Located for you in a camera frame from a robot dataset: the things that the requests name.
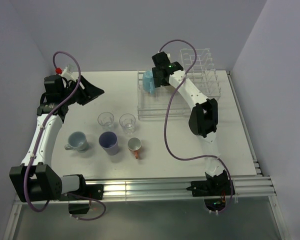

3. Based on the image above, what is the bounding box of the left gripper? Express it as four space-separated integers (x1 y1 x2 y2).
60 75 104 106

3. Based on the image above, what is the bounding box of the light blue faceted mug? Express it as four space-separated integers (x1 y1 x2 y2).
142 70 155 95

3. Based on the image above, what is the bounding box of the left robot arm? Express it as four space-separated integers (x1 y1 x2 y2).
9 74 104 203

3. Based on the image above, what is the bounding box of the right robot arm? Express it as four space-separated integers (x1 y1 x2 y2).
151 51 235 198

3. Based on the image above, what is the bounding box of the clear glass left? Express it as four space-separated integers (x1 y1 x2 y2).
97 112 115 132

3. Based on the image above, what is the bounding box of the clear glass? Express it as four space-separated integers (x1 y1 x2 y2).
119 113 136 134
97 112 115 132

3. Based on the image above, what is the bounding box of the clear acrylic plate holder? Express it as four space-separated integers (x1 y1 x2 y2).
179 48 221 101

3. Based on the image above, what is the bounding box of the pale blue teacup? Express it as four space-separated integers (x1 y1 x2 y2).
64 131 89 152

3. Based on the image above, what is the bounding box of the clear glass right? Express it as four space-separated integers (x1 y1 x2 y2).
119 113 136 134

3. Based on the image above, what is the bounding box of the purple tumbler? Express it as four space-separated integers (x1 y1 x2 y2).
98 131 119 156

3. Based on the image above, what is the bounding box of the orange espresso cup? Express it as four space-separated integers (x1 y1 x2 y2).
127 137 142 159

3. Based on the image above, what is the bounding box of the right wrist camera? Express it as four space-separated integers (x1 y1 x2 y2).
165 52 171 58

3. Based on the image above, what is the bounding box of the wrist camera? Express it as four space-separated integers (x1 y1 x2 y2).
165 52 171 58
55 64 74 79

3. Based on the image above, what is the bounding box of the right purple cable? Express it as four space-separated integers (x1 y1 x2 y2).
159 39 235 215

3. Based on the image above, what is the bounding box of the purple cable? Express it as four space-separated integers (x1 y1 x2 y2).
159 39 235 215
23 51 106 222

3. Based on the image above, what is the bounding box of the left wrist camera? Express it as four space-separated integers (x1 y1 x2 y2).
55 64 74 79

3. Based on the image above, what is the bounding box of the white wire dish rack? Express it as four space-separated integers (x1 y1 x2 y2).
137 71 191 121

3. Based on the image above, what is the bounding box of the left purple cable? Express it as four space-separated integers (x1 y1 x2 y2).
23 51 106 222

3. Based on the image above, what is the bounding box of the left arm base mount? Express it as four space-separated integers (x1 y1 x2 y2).
59 184 105 218

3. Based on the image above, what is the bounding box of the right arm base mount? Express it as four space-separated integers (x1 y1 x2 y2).
186 179 235 214

